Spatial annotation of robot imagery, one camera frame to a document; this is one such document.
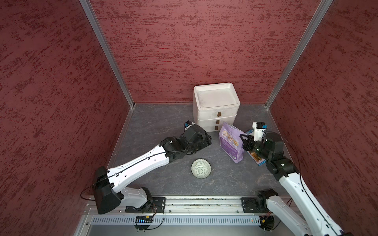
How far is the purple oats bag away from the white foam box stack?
9cm

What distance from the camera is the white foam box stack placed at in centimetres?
88

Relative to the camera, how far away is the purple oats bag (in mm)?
785

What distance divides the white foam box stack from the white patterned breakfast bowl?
0.74 ft

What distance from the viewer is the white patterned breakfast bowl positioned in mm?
847

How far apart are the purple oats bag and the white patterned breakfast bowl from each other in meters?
0.16
